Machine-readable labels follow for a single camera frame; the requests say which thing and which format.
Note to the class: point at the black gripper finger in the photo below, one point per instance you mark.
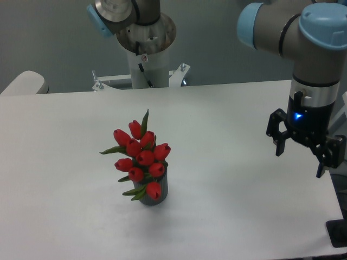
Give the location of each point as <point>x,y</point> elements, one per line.
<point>273,130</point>
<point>329,151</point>

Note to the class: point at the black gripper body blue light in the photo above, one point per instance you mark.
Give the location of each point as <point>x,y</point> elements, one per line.
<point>306,124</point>

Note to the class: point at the red tulip bouquet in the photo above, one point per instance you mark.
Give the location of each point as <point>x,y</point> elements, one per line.
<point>144,157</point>

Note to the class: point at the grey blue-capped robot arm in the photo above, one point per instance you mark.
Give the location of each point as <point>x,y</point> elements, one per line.
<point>313,35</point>

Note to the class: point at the dark grey ribbed vase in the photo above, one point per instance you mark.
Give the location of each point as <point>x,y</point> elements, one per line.
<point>155,191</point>

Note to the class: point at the black device at table edge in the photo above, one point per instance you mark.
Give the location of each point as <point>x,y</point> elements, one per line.
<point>337,232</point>

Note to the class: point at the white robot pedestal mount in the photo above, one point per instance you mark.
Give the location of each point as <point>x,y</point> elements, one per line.
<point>146,71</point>

